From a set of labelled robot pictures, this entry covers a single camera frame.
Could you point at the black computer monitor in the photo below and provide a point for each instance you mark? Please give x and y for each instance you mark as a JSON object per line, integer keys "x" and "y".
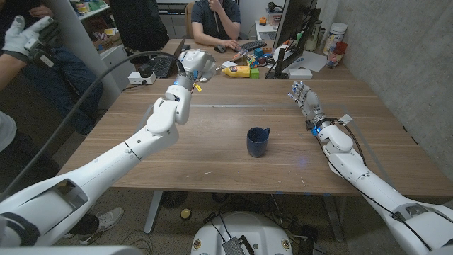
{"x": 292, "y": 19}
{"x": 280, "y": 63}

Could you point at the small white carton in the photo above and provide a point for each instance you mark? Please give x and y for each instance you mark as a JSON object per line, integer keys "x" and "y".
{"x": 229, "y": 64}

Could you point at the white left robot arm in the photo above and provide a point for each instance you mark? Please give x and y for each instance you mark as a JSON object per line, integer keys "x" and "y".
{"x": 113, "y": 159}

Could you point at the black headphones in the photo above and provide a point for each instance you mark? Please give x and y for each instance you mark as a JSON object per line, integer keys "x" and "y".
{"x": 276, "y": 6}

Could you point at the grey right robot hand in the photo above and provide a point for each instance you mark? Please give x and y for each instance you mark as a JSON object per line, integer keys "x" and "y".
{"x": 308, "y": 101}

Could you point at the white paper wrist tag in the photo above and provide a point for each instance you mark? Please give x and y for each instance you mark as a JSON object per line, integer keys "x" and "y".
{"x": 346, "y": 118}

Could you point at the white labelled canister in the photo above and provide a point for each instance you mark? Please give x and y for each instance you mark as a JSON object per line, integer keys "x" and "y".
{"x": 334, "y": 35}

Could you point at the grey table leg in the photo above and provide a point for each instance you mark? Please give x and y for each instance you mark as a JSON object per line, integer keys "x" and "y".
{"x": 334, "y": 217}

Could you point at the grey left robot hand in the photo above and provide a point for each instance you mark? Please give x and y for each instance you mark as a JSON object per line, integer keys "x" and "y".
{"x": 193, "y": 62}

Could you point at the small yellow ball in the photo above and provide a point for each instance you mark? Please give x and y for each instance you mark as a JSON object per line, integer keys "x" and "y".
{"x": 185, "y": 213}

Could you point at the black laptop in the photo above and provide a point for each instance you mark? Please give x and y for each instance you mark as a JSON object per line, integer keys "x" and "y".
{"x": 163, "y": 65}

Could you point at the green toy block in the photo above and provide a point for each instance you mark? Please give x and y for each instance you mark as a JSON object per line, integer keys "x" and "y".
{"x": 254, "y": 73}

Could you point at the person in blue jeans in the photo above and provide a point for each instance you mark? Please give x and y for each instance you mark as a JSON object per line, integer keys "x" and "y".
{"x": 74, "y": 78}

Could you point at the white power strip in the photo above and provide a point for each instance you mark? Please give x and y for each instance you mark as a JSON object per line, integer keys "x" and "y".
{"x": 139, "y": 78}

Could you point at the white robot torso base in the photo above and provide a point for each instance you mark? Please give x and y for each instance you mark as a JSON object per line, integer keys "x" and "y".
{"x": 242, "y": 230}

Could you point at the black computer mouse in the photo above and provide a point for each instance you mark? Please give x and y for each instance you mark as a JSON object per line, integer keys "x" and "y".
{"x": 219, "y": 49}

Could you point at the white sneaker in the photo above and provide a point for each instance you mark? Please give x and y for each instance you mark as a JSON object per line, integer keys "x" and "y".
{"x": 106, "y": 221}

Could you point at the black keyboard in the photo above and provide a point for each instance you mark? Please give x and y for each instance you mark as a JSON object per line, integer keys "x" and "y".
{"x": 253, "y": 45}

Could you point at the standing person in black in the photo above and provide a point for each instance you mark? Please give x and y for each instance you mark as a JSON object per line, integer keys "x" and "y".
{"x": 139, "y": 25}

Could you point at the operator bare forearm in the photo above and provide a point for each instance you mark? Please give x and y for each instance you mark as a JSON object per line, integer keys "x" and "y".
{"x": 7, "y": 69}

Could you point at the white table leg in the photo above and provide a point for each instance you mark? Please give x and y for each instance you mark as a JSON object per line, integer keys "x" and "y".
{"x": 153, "y": 212}

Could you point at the dark blue mug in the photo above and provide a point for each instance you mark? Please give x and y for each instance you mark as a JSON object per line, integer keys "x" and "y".
{"x": 256, "y": 143}

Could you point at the white motion capture glove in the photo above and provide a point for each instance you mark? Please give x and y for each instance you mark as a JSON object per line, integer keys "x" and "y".
{"x": 19, "y": 37}

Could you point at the blue toy block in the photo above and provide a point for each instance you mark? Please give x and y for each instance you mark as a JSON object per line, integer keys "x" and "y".
{"x": 258, "y": 52}

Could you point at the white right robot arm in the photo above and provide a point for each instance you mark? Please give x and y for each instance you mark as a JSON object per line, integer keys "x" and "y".
{"x": 371, "y": 187}

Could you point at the yellow mustard bottle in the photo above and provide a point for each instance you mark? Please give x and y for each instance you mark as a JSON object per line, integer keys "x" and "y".
{"x": 238, "y": 71}

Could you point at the cardboard box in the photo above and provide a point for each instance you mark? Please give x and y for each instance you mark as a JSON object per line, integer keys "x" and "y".
{"x": 106, "y": 40}

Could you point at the flat white box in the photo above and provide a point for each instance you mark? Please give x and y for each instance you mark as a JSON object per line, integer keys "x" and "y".
{"x": 300, "y": 74}

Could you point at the white paper sheet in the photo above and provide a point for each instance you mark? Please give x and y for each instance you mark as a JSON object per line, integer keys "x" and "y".
{"x": 313, "y": 61}

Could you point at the white shelf cabinet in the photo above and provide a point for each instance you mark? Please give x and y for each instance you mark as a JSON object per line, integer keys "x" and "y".
{"x": 88, "y": 46}

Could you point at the seated person in dark shirt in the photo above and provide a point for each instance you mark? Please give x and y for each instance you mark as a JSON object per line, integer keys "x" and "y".
{"x": 212, "y": 17}

